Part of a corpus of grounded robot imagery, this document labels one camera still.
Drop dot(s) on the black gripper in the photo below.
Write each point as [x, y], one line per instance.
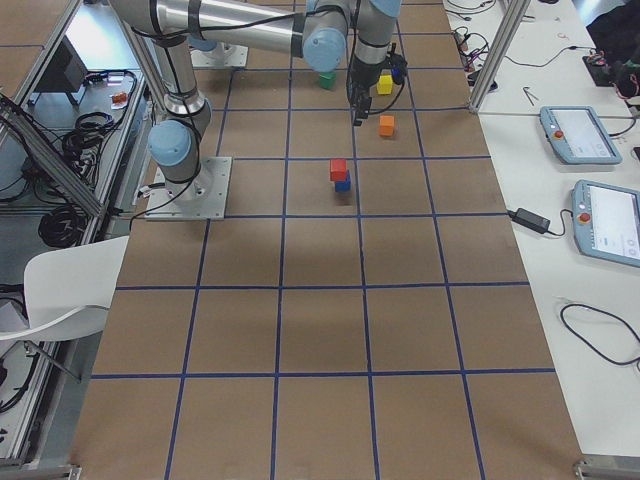
[362, 76]

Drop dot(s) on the red wooden block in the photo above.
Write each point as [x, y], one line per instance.
[338, 169]

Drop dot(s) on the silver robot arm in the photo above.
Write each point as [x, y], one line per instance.
[323, 34]

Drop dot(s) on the orange wooden block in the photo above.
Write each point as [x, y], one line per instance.
[387, 126]

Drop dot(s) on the yellow wooden block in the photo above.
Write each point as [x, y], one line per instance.
[384, 85]

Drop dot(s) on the green wooden block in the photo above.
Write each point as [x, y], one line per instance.
[327, 80]

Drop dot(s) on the blue wooden block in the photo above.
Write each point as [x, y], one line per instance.
[344, 185]

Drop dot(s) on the black allen key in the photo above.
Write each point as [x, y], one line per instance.
[530, 97]

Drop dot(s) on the black power adapter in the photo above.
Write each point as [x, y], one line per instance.
[529, 220]

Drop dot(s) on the upper teach pendant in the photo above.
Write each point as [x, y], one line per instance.
[577, 136]

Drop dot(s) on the teach pendant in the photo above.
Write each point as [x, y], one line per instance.
[606, 222]
[577, 136]

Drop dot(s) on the lower teach pendant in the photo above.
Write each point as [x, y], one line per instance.
[606, 222]

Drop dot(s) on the white chair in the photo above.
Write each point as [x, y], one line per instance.
[69, 292]

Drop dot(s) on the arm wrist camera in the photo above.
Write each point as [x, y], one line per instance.
[398, 68]

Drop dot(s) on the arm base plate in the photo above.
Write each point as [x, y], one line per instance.
[224, 56]
[205, 198]

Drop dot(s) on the aluminium frame post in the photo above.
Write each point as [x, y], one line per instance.
[504, 35]

